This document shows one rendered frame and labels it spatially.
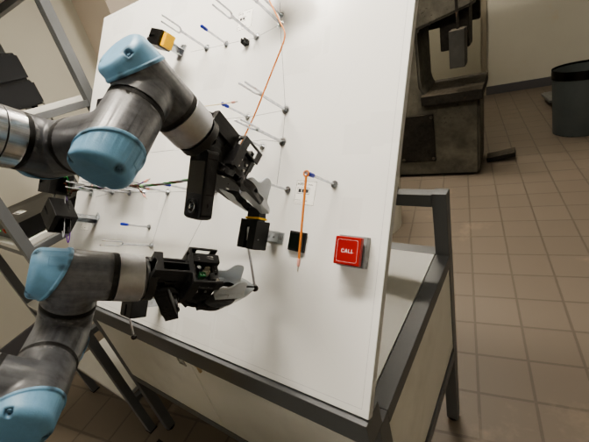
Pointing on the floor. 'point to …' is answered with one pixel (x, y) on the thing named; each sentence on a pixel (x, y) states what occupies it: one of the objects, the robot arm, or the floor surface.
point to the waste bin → (571, 99)
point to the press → (445, 97)
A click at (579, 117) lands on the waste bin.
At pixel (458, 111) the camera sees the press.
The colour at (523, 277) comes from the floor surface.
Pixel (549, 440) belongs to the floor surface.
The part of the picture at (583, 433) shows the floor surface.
